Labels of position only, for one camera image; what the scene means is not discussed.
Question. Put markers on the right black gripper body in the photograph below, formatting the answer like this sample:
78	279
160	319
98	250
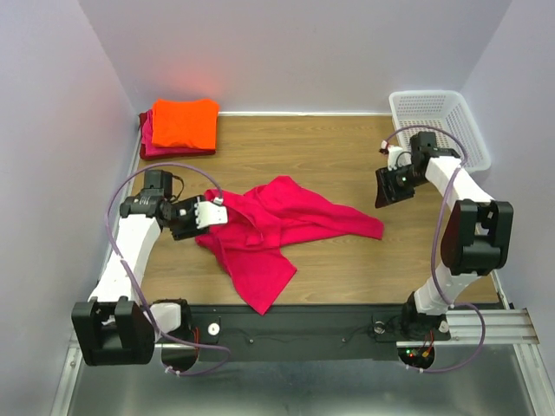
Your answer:
402	181

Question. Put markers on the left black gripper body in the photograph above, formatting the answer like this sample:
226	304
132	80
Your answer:
183	224

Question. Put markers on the crimson t shirt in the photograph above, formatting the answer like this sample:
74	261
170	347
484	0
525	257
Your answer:
264	220

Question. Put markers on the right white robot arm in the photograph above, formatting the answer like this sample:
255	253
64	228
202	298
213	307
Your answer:
472	235

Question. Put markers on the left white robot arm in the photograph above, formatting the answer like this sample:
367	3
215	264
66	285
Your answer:
116	325

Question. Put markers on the folded dark red t shirt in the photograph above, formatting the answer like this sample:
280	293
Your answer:
145	157

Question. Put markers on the white plastic basket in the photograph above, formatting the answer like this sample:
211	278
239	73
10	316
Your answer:
443	109

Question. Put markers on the folded pink t shirt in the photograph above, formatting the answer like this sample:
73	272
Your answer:
149	138

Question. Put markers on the folded orange t shirt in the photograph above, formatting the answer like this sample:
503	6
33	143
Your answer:
191	124

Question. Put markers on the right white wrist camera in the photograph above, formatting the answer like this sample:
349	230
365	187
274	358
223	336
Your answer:
396	156

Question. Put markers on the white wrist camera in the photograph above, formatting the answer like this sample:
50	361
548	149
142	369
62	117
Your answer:
396	156
208	213

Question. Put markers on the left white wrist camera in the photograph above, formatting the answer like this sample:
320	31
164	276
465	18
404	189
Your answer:
208	213

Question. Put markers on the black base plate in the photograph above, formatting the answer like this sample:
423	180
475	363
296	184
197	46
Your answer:
299	333

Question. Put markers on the aluminium frame rail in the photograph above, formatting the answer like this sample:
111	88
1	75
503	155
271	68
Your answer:
489	366

